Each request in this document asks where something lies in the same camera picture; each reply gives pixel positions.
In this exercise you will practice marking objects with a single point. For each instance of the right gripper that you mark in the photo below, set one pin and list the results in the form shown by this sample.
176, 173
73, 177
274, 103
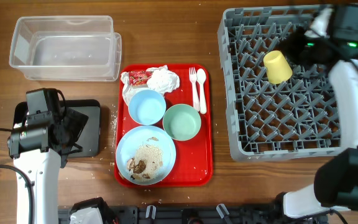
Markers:
286, 42

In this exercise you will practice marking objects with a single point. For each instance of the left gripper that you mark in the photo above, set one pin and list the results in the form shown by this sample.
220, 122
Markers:
76, 122

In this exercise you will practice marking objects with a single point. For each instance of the yellow plastic cup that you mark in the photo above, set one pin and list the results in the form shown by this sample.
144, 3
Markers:
278, 69

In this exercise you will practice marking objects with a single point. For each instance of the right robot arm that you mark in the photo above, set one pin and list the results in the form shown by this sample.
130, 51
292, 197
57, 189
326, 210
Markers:
336, 183

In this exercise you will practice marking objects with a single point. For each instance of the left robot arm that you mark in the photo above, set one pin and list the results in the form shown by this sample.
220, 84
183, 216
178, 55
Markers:
39, 146

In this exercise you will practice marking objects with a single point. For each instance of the grey dishwasher rack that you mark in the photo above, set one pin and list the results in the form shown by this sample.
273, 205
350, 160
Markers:
267, 122

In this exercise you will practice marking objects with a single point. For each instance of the black plastic bin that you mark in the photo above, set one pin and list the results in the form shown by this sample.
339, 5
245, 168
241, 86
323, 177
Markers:
90, 136

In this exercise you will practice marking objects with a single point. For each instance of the light blue plate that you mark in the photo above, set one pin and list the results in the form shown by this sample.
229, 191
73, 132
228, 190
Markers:
133, 139

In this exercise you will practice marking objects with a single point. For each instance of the clear plastic bin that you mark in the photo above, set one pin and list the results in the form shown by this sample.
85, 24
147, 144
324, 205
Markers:
66, 48

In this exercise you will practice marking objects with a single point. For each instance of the light blue bowl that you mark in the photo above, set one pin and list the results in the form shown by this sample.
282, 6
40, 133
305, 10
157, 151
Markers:
147, 107

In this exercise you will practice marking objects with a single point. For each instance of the red strawberry snack wrapper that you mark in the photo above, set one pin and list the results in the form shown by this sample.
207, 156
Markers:
138, 78

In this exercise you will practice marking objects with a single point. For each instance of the white plastic spoon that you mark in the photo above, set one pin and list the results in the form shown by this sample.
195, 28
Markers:
201, 78

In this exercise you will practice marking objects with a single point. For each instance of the white plastic fork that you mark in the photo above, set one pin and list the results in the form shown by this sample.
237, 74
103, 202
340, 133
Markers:
193, 79

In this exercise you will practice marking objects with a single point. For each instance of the crumpled white napkin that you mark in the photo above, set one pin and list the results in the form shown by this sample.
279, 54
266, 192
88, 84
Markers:
162, 80

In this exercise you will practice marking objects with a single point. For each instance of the light green bowl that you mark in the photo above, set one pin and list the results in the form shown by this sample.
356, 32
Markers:
181, 122

